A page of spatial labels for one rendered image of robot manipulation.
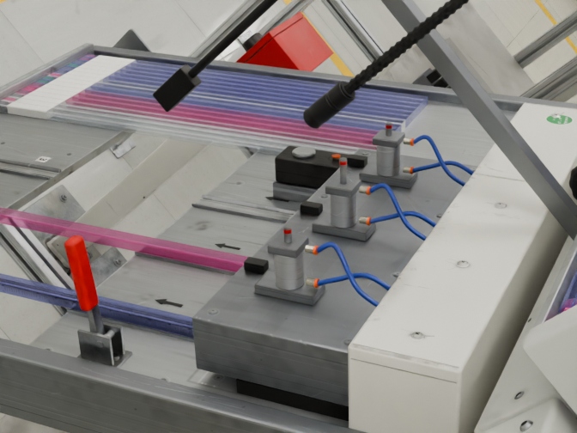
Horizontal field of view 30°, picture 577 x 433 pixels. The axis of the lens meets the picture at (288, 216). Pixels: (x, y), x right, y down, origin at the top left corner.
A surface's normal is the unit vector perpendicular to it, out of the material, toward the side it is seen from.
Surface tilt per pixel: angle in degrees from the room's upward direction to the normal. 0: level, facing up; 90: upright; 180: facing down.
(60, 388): 90
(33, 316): 0
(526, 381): 90
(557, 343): 90
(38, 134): 48
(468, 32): 0
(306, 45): 0
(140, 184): 90
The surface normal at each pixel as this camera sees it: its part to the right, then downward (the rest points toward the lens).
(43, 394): -0.42, 0.43
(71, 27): 0.65, -0.48
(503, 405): -0.63, -0.77
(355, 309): -0.04, -0.89
